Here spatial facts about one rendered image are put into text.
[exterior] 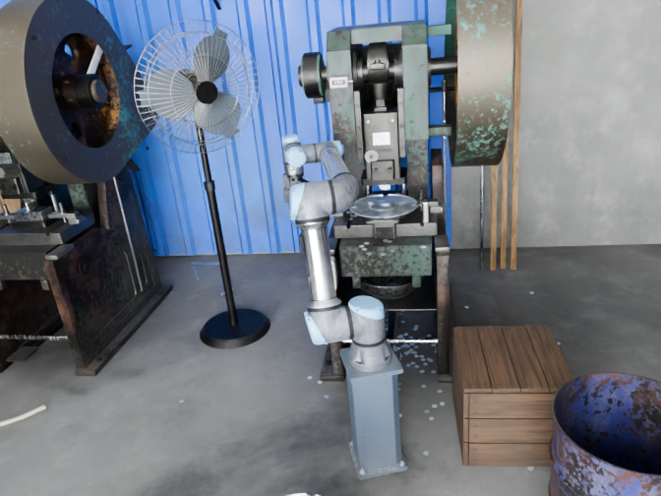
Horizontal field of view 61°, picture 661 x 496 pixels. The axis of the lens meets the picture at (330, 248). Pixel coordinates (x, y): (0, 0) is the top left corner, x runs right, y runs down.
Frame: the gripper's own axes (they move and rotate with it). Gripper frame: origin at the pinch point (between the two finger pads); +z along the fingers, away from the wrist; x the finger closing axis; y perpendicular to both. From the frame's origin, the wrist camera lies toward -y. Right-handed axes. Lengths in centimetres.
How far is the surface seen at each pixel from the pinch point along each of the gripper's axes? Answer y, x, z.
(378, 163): -31.5, -11.5, -19.0
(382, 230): -32.0, -5.0, 8.8
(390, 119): -37, -14, -37
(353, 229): -19.4, -8.0, 9.2
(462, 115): -64, 16, -42
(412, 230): -45.0, -8.0, 10.5
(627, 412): -111, 68, 44
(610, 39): -158, -138, -50
